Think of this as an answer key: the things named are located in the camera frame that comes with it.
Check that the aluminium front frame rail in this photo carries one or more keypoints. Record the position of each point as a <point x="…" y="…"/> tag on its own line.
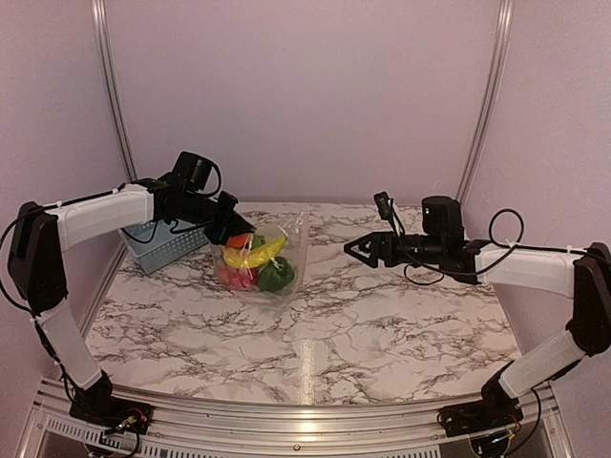
<point x="192" y="427"/>

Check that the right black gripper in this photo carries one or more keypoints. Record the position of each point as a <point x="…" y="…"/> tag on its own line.
<point x="376" y="251"/>

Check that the left aluminium corner post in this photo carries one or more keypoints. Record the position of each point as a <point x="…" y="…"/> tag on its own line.
<point x="104" y="46"/>

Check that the right aluminium corner post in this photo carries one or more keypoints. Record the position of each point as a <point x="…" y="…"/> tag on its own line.
<point x="500" y="46"/>

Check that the fake orange fruit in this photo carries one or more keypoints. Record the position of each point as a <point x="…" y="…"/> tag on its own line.
<point x="239" y="241"/>

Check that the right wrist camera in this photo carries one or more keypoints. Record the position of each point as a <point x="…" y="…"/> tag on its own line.
<point x="385" y="207"/>

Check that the aluminium corner post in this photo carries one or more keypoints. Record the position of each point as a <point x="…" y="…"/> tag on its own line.
<point x="500" y="46"/>
<point x="104" y="46"/>

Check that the fake yellow banana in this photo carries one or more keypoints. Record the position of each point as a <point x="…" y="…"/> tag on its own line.
<point x="246" y="258"/>

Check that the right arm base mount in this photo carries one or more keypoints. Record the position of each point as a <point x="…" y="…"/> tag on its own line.
<point x="477" y="416"/>

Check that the blue plastic basket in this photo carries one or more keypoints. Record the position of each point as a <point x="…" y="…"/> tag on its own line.
<point x="154" y="245"/>

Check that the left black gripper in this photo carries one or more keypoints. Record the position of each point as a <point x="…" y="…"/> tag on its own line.
<point x="232" y="223"/>

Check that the fake green lettuce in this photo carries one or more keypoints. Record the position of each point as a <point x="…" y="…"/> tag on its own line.
<point x="257" y="241"/>

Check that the fake red food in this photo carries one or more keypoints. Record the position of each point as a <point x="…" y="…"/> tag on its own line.
<point x="239" y="279"/>

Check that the clear zip top bag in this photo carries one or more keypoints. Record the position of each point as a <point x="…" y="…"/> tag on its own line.
<point x="265" y="266"/>

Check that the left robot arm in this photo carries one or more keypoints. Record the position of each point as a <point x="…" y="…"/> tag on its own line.
<point x="42" y="234"/>

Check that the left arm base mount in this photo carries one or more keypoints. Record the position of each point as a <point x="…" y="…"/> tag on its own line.
<point x="122" y="415"/>

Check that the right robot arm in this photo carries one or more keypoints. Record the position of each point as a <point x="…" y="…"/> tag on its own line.
<point x="579" y="274"/>

